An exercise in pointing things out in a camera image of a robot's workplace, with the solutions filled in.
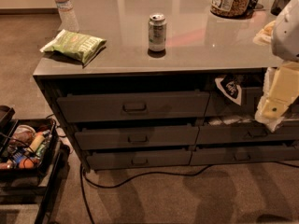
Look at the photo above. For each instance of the clear plastic water bottle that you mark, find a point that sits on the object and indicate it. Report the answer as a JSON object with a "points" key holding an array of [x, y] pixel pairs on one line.
{"points": [[67, 15]]}

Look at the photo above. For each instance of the white paper in drawer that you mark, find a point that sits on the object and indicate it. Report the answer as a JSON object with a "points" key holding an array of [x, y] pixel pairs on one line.
{"points": [[228, 120]]}

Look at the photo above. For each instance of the silver soda can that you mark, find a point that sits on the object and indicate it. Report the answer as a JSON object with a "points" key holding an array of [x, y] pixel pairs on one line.
{"points": [[157, 32]]}

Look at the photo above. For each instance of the black bin with groceries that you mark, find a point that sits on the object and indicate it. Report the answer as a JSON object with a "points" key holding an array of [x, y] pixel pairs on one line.
{"points": [[27, 146]]}

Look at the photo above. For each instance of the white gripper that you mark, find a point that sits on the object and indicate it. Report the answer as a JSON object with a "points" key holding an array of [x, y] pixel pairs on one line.
{"points": [[287, 34]]}

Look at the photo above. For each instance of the grey drawer cabinet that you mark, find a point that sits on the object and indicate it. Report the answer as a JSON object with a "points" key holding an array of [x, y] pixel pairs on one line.
{"points": [[173, 84]]}

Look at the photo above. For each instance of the black white snack bag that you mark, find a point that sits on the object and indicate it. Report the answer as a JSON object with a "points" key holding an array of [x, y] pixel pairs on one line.
{"points": [[230, 88]]}

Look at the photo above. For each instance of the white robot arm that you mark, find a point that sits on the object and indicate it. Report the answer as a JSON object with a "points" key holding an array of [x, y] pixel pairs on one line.
{"points": [[285, 33]]}

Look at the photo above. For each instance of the green chip bag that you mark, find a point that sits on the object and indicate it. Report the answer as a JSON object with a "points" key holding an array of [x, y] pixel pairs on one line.
{"points": [[77, 46]]}

